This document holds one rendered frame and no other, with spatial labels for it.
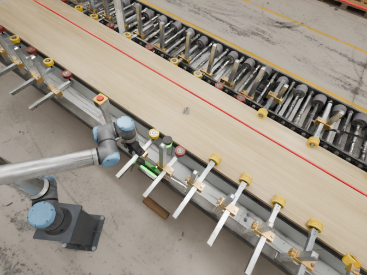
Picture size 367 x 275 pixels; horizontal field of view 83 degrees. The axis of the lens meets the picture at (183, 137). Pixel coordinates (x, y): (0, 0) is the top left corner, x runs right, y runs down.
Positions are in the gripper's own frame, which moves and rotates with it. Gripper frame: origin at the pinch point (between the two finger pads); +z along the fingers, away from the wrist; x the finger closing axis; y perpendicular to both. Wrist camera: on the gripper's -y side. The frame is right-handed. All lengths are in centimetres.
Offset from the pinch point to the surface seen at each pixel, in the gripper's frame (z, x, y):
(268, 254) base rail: 27, -6, -111
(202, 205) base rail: 27, -6, -56
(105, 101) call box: -24.4, -8.9, 30.5
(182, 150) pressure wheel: 6.7, -25.1, -22.1
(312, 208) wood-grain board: 7, -44, -118
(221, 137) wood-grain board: 7, -54, -40
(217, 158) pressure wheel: -1, -32, -47
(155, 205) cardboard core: 89, 5, -18
